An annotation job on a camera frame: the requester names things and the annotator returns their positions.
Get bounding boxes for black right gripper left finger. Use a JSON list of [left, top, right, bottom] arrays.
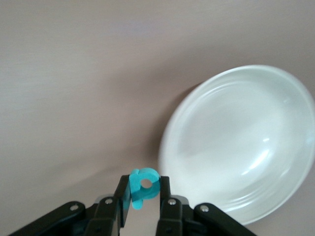
[[9, 175, 131, 236]]

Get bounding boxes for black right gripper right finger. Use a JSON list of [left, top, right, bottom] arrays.
[[156, 176, 256, 236]]

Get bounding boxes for teal letter p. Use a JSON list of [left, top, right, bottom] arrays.
[[128, 167, 161, 211]]

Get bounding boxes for beige plate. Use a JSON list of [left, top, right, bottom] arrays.
[[158, 64, 315, 226]]

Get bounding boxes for brown table cover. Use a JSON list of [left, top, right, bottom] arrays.
[[0, 0, 315, 236]]

